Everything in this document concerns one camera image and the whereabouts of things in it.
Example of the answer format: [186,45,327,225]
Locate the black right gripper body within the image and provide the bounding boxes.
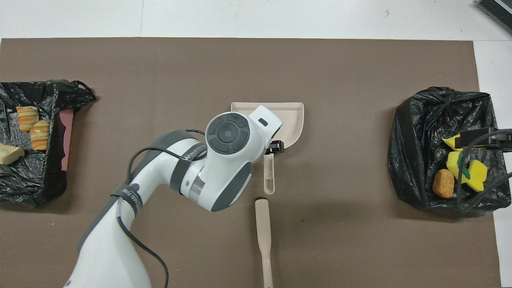
[490,130,512,152]

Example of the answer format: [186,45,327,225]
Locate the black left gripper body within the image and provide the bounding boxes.
[265,140,285,155]

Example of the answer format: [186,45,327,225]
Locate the green and yellow sponge piece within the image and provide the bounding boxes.
[447,150,472,184]

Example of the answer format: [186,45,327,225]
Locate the beige plastic dustpan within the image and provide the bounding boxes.
[231,102,305,195]

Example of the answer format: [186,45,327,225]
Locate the brown bread roll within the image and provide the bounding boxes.
[433,169,455,199]

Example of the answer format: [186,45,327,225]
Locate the beige hand brush black bristles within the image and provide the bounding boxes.
[255,197,274,288]

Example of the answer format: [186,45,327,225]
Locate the orange crust bread chunk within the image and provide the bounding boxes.
[30,120,50,151]

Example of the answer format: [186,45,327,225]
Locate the pale round bread chunk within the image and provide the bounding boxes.
[16,106,40,132]

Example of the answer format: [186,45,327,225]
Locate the black plastic trash bag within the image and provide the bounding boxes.
[0,79,97,207]
[388,86,512,217]

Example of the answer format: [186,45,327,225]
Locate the pink bin under bag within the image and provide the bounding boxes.
[60,110,75,172]

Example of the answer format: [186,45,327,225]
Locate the brown table mat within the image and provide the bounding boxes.
[0,38,502,288]

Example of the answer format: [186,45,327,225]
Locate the dark ribbed panel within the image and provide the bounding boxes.
[476,0,512,34]

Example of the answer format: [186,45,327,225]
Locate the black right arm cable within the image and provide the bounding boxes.
[456,129,512,213]

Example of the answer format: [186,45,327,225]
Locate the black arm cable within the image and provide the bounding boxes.
[116,129,208,288]
[456,129,512,213]

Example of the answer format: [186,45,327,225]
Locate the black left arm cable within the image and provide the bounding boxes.
[116,129,208,288]

